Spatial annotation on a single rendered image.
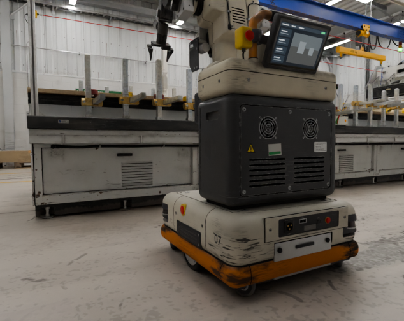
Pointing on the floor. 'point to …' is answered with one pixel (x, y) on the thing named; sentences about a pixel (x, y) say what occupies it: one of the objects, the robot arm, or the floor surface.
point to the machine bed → (168, 162)
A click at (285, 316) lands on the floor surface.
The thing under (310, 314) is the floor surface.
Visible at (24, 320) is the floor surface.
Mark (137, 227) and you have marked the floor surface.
